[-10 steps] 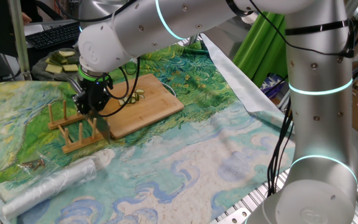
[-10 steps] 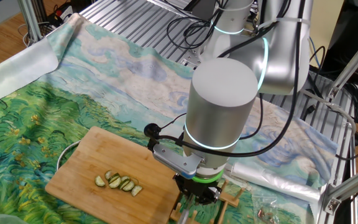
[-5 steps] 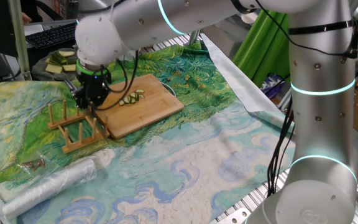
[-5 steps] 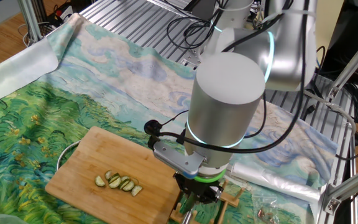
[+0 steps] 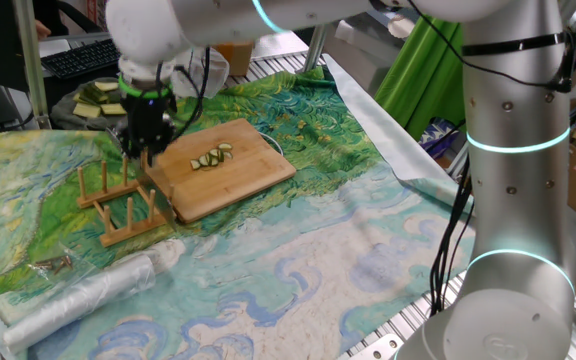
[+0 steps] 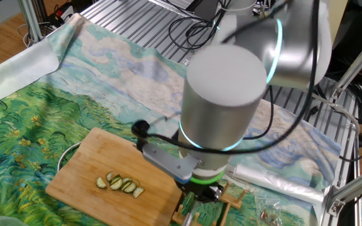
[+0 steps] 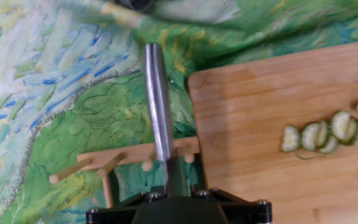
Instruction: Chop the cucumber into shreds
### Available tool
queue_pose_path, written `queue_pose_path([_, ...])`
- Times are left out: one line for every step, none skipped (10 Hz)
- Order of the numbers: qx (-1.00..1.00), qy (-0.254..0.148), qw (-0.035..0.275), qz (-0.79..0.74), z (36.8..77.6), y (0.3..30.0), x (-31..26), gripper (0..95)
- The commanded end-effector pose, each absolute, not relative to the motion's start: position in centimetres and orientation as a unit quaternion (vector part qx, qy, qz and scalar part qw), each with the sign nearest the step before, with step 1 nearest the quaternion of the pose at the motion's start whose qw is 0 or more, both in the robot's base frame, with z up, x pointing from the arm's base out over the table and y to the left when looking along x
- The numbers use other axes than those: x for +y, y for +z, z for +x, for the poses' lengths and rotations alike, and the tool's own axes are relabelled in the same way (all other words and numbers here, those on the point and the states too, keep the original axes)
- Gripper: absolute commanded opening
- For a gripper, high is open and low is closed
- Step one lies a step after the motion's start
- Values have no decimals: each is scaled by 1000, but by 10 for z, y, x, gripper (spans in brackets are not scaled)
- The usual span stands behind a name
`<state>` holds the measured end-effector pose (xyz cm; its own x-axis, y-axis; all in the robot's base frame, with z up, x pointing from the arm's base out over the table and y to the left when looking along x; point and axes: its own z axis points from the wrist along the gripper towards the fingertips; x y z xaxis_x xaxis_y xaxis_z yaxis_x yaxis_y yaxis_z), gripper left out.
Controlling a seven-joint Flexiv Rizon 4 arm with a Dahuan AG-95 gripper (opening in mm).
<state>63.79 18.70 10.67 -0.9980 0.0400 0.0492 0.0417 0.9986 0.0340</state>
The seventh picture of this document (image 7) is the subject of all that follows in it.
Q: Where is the painted landscape tablecloth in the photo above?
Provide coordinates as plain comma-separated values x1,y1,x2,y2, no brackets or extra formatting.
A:
0,0,358,224

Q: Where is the wooden peg dish rack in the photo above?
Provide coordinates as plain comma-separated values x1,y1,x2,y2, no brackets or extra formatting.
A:
48,136,201,209

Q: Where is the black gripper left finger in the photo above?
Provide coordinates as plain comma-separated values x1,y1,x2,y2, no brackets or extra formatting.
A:
85,185,168,224

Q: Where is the steel kitchen knife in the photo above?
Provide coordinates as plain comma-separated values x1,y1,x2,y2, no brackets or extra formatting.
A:
143,42,188,197

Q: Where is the bamboo cutting board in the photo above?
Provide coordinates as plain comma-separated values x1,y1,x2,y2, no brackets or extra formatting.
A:
187,39,358,224

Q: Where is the thin cucumber peel strip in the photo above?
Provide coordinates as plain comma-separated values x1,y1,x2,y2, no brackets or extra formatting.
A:
295,150,326,161

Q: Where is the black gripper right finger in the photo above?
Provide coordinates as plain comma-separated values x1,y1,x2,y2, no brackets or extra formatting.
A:
191,186,273,224

